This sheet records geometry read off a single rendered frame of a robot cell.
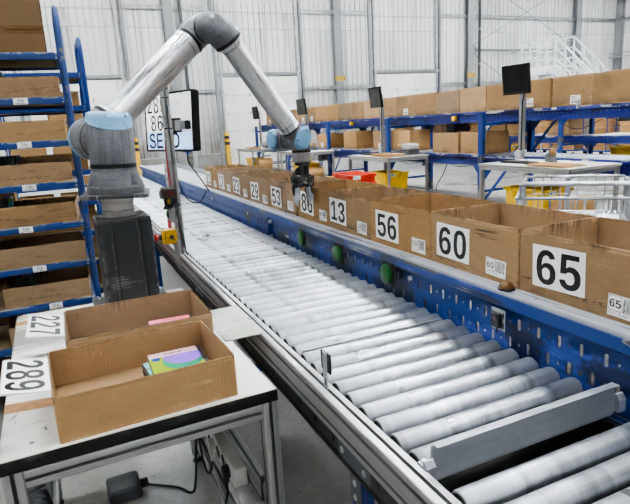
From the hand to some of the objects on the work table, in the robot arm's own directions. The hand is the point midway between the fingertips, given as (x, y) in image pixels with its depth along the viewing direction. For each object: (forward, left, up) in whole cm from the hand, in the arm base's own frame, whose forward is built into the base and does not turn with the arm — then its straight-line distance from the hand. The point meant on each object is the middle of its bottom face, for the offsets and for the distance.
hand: (302, 203), depth 268 cm
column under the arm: (-79, -56, -25) cm, 100 cm away
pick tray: (-73, -130, -25) cm, 152 cm away
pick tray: (-75, -98, -25) cm, 126 cm away
